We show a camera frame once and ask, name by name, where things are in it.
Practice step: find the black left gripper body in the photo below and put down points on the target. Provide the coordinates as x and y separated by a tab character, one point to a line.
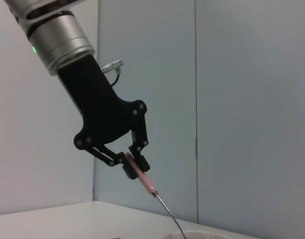
102	112

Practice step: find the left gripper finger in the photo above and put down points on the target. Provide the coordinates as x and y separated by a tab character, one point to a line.
112	159
140	134

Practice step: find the dark grey ceramic mug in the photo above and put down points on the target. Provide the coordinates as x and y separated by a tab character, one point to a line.
204	235

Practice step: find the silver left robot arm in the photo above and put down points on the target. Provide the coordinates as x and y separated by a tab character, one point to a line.
60	44

